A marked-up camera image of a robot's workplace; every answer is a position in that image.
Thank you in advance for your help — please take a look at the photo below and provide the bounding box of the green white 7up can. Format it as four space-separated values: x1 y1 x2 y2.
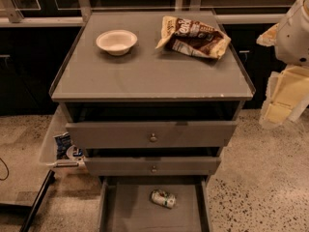
151 189 177 209

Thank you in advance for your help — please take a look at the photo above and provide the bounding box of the grey drawer cabinet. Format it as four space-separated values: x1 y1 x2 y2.
48 11 257 232

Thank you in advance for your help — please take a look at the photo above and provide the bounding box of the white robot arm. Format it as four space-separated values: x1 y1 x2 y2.
257 0 309 129

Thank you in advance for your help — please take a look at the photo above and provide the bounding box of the clear plastic bin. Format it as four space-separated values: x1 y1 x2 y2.
39 106 87 175

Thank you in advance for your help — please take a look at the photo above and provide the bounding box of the metal top drawer knob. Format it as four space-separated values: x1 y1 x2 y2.
149 133 157 142

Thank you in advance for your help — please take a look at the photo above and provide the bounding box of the grey top drawer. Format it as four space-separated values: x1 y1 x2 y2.
66 121 237 149

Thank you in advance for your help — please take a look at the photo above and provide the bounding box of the white bowl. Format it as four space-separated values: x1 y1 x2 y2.
96 30 137 56

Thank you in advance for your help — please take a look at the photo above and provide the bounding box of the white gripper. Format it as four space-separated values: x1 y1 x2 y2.
256 23 309 129

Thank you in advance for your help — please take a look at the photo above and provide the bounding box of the grey bottom drawer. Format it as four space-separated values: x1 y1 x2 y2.
98 176 212 232

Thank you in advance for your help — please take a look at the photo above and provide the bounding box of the grey middle drawer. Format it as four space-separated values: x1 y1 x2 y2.
84 157 221 176

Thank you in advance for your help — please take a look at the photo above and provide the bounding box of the grey drawer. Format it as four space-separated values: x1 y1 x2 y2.
98 176 212 232
66 121 237 149
84 157 221 176

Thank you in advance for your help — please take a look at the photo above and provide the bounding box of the black cable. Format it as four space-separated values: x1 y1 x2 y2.
0 158 10 182

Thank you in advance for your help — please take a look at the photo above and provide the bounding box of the brown chip bag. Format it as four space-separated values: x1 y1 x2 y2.
156 15 231 59

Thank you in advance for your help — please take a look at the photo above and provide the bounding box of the blue snack packet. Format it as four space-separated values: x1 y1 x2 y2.
54 132 72 160

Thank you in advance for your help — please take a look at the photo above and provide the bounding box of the black floor rail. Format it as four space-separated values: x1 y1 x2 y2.
19 170 55 232

